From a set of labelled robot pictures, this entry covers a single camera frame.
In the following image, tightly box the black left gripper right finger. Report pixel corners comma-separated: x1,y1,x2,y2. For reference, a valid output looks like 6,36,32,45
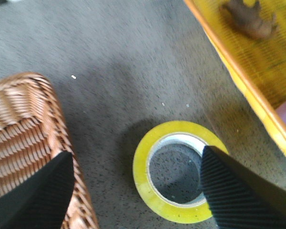
200,146,286,229

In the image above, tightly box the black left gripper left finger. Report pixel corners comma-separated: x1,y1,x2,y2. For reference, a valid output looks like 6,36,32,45
0,151,74,229

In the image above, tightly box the yellow tape roll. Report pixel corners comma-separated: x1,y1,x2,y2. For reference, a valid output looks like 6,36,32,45
133,120,228,224

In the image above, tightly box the brown wicker basket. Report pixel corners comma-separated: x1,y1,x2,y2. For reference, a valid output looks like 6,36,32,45
0,73,99,229

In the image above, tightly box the yellow plastic woven basket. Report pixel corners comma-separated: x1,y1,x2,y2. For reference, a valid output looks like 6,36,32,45
186,0,286,157

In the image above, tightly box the brown toy animal figure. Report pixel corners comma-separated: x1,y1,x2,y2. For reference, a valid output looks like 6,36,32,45
219,0,279,40

